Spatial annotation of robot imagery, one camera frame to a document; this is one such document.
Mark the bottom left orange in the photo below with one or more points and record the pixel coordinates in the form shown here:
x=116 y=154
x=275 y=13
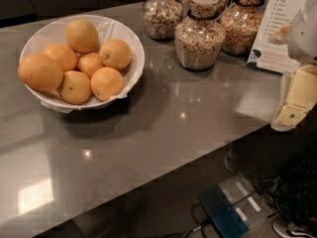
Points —
x=75 y=87

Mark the right orange in bowl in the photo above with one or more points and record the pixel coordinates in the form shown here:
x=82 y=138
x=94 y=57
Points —
x=116 y=53

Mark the upper left orange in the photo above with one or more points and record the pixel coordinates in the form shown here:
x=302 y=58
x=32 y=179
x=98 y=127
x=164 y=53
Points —
x=63 y=54

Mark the large far left orange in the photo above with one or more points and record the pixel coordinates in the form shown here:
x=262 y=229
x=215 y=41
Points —
x=40 y=72

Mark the grey metal case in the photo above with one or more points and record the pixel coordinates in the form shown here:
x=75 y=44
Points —
x=250 y=206

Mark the bottom right orange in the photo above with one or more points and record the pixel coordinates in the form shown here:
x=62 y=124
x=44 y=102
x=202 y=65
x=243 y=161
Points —
x=106 y=82

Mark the middle glass cereal jar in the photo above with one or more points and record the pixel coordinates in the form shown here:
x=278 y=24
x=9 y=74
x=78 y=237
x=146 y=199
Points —
x=199 y=37

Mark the black and white shoe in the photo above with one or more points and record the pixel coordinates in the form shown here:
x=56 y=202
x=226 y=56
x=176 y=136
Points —
x=287 y=230

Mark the top orange in bowl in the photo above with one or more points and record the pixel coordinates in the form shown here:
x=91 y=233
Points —
x=81 y=35

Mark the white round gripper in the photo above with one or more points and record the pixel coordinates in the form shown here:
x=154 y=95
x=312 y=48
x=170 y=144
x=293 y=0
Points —
x=304 y=39

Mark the right glass cereal jar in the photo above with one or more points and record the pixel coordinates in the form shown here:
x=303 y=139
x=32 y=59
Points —
x=241 y=21

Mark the small centre orange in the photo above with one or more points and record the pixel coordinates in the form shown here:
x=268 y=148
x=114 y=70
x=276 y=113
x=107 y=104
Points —
x=89 y=63

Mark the glass cereal jar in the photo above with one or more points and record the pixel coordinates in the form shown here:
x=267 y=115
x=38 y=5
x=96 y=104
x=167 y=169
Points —
x=199 y=37
x=161 y=17
x=241 y=21

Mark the allergens information sign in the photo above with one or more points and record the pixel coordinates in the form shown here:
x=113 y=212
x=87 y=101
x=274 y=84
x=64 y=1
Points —
x=265 y=55

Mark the white bowl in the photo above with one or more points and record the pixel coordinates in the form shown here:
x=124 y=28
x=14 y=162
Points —
x=107 y=29

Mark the left glass cereal jar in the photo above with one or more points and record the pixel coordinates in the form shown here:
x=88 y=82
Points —
x=161 y=17

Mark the blue box on floor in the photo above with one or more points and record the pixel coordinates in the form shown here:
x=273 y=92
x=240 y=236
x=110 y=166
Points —
x=221 y=212

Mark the orange in bowl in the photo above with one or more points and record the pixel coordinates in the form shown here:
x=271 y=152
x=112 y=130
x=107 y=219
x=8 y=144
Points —
x=116 y=53
x=81 y=35

